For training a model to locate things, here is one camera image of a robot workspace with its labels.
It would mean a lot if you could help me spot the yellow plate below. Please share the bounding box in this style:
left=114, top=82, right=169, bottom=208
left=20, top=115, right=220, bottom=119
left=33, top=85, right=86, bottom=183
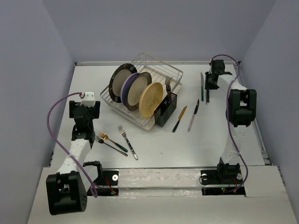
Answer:
left=139, top=82, right=164, bottom=118

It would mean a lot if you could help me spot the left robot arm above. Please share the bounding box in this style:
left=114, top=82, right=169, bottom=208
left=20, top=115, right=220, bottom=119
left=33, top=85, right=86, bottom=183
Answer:
left=46, top=100, right=103, bottom=216

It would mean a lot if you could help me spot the purple plate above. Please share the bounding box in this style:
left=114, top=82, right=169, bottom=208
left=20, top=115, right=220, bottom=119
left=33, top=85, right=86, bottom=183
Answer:
left=121, top=72, right=140, bottom=106

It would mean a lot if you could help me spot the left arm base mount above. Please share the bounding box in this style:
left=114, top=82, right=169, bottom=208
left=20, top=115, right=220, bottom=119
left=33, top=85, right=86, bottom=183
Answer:
left=83, top=161, right=119, bottom=196

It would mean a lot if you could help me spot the knife teal handle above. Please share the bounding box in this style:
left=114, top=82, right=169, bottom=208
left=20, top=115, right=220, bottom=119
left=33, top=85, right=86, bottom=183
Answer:
left=200, top=72, right=204, bottom=102

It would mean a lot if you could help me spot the silver fork perforated handle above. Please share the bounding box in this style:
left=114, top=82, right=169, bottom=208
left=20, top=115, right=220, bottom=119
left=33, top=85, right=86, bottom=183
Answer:
left=118, top=125, right=138, bottom=160

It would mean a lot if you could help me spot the dark fork thin handle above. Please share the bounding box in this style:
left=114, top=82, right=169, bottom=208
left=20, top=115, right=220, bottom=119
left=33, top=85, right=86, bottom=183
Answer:
left=95, top=135, right=128, bottom=157

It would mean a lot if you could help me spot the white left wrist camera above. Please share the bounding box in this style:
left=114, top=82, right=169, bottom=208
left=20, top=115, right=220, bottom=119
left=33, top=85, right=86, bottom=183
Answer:
left=80, top=91, right=95, bottom=107

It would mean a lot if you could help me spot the grey brown plate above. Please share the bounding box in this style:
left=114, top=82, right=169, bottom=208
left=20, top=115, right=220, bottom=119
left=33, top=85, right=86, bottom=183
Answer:
left=126, top=72, right=152, bottom=111

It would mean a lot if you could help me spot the silver fork teal handle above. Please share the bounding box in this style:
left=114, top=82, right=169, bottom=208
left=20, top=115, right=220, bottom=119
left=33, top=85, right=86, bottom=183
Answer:
left=165, top=76, right=172, bottom=95

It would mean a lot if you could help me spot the gold knife green handle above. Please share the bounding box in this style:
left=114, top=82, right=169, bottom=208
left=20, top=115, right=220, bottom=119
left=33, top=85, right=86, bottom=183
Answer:
left=172, top=106, right=187, bottom=133

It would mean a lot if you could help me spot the metal wire dish rack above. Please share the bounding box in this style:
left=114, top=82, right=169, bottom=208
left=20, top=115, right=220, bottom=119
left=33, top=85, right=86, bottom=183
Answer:
left=100, top=53, right=184, bottom=126

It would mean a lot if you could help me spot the black utensil caddy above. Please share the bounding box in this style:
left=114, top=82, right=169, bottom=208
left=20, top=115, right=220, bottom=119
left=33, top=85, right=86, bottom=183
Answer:
left=154, top=92, right=178, bottom=127

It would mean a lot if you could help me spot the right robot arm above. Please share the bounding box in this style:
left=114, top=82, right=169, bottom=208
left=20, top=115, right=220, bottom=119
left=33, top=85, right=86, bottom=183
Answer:
left=204, top=58, right=257, bottom=183

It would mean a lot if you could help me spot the knife dark handle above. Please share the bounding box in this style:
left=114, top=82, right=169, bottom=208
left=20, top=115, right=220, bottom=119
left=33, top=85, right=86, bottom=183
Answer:
left=206, top=90, right=210, bottom=104

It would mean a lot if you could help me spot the gold fork green handle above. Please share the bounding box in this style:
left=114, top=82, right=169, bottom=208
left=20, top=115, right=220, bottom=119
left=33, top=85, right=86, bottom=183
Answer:
left=99, top=131, right=128, bottom=153

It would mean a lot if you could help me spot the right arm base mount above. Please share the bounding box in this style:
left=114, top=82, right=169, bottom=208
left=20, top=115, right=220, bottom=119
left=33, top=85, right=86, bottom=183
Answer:
left=199, top=160, right=246, bottom=196

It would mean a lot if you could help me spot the black rimmed plate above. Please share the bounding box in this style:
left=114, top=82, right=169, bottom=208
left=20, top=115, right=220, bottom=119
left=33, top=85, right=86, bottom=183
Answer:
left=108, top=63, right=137, bottom=103

